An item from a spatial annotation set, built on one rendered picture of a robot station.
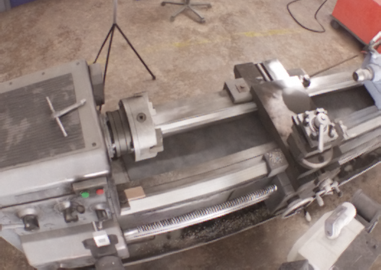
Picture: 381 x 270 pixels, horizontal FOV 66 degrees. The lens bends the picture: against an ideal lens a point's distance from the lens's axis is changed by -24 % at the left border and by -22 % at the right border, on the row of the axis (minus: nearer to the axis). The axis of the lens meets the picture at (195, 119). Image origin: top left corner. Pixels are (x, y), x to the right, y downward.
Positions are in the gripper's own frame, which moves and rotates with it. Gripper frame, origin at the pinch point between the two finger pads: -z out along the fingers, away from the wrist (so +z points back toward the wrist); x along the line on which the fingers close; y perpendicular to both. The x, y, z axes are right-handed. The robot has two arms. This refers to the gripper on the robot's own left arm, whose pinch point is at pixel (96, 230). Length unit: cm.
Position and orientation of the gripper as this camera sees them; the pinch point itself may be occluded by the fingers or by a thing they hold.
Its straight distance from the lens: 111.5
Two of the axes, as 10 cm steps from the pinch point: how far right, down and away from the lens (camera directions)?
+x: 9.2, -2.2, 3.1
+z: 3.6, 7.8, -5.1
